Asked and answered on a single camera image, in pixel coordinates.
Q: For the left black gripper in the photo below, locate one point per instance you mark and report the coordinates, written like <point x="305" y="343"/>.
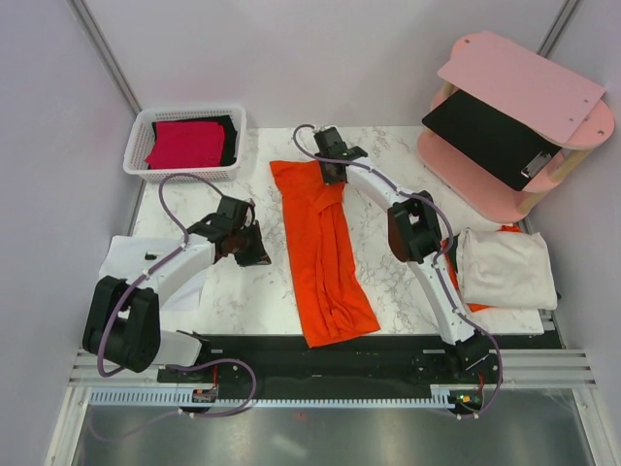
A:
<point x="258" y="254"/>

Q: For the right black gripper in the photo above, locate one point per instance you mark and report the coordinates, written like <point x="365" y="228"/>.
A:
<point x="327" y="178"/>

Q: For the orange t shirt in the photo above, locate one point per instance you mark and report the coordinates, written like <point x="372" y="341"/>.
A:
<point x="332" y="305"/>

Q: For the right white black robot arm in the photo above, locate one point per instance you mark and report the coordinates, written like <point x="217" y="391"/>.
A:
<point x="414" y="237"/>

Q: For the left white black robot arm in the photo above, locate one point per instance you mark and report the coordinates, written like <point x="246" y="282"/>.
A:
<point x="140" y="275"/>

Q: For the green white marker pen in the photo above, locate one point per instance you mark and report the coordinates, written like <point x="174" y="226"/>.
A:
<point x="151" y="255"/>

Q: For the white plastic laundry basket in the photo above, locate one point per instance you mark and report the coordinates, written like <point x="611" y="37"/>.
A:
<point x="141" y="141"/>

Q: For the white cloth at left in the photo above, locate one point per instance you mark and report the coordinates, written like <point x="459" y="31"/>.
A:
<point x="177" y="276"/>

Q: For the white cloth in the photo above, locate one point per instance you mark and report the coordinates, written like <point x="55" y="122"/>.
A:
<point x="177" y="276"/>
<point x="505" y="269"/>

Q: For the magenta t shirt in basket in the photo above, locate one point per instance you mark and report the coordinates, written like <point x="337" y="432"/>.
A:
<point x="186" y="144"/>

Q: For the pink two-tier shelf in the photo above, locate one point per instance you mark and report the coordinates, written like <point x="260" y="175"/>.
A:
<point x="487" y="195"/>

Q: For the black clipboard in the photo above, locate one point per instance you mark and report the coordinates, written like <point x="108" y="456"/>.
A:
<point x="501" y="145"/>

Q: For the white cloth at right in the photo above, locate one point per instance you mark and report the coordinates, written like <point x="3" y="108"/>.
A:
<point x="505" y="269"/>

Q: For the loose pink board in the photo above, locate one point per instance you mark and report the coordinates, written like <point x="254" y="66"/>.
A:
<point x="561" y="105"/>

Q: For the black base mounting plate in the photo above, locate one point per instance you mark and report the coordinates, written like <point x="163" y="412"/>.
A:
<point x="285" y="367"/>

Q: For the white slotted cable duct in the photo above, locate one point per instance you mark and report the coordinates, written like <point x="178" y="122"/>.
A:
<point x="185" y="397"/>

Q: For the aluminium rail frame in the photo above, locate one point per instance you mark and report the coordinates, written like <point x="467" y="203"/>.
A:
<point x="535" y="414"/>

